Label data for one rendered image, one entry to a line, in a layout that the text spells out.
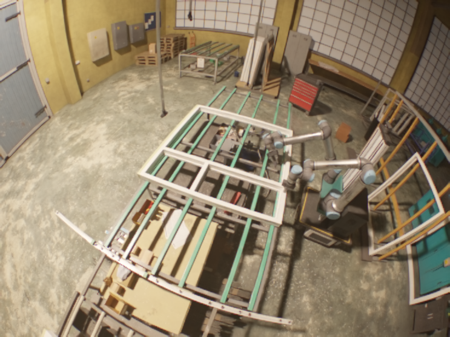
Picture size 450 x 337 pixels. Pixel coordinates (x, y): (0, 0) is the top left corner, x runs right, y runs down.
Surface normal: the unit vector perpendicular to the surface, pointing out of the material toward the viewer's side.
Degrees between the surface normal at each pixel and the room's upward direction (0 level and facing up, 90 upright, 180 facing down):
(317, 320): 0
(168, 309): 0
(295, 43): 90
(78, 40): 90
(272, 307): 0
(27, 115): 90
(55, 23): 90
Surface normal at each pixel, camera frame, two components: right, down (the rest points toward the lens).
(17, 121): 0.94, 0.30
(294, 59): -0.32, 0.69
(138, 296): 0.10, -0.66
